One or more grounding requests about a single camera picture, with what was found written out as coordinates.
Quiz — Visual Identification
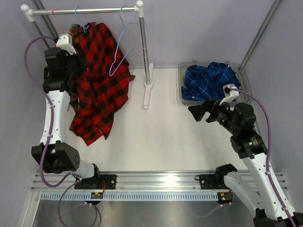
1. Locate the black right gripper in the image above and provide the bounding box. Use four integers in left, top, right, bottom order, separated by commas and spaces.
188, 96, 240, 135

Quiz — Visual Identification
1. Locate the blue plaid shirt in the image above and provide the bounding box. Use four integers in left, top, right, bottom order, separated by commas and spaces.
181, 62, 241, 102

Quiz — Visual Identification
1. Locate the red black checked shirt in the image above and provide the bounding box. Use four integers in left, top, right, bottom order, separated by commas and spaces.
70, 22, 134, 146

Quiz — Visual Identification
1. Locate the blue hanger holding red shirt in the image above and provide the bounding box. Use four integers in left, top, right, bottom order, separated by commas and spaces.
74, 5, 89, 33

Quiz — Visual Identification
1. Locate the light blue hanger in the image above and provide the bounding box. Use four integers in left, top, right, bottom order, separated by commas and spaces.
108, 5, 140, 77

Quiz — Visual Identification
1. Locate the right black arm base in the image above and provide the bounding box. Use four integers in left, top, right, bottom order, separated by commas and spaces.
195, 174, 229, 190

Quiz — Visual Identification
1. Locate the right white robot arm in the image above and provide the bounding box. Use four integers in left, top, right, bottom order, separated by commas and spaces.
188, 100, 303, 227

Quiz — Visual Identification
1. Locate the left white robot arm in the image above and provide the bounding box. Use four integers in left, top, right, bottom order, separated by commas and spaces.
31, 46, 102, 189

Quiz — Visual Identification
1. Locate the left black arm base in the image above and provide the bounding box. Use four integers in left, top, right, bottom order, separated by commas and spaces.
74, 174, 117, 190

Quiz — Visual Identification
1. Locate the brown plaid shirt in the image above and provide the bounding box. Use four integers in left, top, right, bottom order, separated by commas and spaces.
47, 23, 98, 114

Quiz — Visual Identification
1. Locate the clear grey plastic bin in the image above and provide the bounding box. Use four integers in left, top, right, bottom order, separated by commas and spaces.
178, 61, 251, 105

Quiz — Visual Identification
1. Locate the silver white clothes rack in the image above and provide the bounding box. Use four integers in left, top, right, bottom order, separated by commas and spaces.
20, 0, 154, 109

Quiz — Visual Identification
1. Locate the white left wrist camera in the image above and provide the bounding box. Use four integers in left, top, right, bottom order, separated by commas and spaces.
55, 33, 77, 55

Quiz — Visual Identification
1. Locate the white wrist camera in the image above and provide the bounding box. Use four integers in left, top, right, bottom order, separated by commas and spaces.
55, 33, 77, 55
219, 84, 239, 105

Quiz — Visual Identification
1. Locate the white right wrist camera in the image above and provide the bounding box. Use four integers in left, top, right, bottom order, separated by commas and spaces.
219, 84, 239, 105

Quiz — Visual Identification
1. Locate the pink wire hanger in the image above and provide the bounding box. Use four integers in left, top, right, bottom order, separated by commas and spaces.
50, 8, 69, 34

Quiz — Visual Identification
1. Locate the aluminium mounting rail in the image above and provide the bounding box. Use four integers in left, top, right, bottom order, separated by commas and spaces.
30, 171, 287, 192

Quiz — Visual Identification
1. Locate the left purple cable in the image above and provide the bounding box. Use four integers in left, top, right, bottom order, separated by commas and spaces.
25, 36, 100, 227

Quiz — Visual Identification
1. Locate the purple cable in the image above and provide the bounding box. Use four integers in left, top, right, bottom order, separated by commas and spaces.
25, 36, 100, 227
224, 87, 296, 227

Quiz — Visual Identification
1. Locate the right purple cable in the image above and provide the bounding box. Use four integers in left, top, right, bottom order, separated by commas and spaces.
224, 87, 296, 227

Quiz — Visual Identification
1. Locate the white slotted cable duct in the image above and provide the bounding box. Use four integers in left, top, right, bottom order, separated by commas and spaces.
41, 192, 219, 201

